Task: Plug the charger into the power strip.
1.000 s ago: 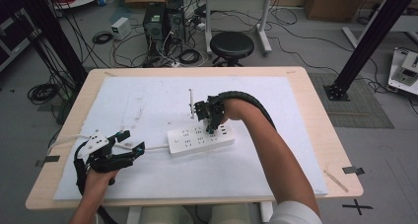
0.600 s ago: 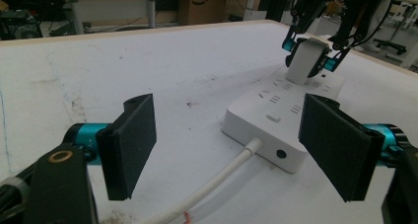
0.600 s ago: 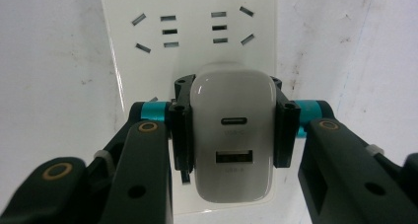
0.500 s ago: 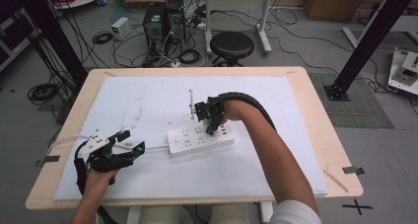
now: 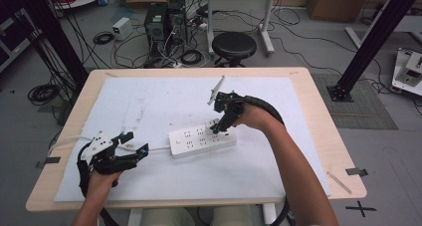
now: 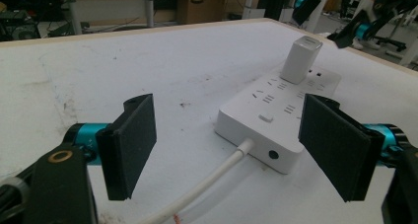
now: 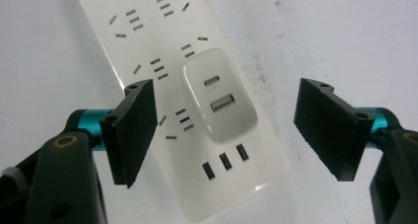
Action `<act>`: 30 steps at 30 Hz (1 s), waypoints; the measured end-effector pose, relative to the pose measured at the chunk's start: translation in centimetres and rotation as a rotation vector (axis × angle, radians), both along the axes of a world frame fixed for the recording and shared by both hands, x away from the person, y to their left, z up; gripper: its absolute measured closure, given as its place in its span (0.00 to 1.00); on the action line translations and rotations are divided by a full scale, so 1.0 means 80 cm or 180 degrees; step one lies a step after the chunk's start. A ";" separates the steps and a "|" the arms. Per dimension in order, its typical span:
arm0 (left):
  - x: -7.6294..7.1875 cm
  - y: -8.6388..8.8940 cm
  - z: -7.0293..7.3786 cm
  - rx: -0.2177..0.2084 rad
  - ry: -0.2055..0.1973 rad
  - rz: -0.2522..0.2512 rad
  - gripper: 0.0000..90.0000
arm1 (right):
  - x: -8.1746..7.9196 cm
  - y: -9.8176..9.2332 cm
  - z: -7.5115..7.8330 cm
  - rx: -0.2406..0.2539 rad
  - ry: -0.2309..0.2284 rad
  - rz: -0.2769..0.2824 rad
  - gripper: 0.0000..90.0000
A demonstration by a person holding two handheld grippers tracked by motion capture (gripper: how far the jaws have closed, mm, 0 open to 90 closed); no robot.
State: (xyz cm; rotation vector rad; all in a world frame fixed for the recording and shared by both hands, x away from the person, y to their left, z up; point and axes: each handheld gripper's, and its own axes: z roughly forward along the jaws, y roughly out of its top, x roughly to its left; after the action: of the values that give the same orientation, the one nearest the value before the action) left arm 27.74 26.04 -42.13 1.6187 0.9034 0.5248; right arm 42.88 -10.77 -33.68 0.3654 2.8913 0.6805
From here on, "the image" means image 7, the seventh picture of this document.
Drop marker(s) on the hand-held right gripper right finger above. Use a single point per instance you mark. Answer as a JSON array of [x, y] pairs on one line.
[[332, 132]]

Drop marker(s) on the white power strip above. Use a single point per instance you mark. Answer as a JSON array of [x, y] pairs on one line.
[[157, 36]]

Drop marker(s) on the white charger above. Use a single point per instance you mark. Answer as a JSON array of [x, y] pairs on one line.
[[220, 99]]

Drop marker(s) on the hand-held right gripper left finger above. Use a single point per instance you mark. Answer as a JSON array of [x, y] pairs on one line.
[[131, 132]]

